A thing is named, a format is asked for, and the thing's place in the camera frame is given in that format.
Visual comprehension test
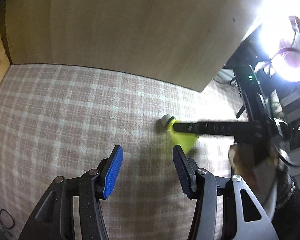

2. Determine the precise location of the person right hand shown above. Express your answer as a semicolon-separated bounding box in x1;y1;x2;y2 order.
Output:
228;144;279;204

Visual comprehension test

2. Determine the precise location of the yellow shuttlecock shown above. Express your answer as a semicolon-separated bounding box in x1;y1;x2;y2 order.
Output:
157;114;199;154

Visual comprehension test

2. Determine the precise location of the large plywood back board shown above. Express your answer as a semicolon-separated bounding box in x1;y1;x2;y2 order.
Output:
5;0;263;92

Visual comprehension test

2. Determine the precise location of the ring light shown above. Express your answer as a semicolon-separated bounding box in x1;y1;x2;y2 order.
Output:
255;0;300;82

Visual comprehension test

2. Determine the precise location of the beige checkered tablecloth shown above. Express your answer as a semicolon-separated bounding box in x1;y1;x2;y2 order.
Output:
0;64;242;239

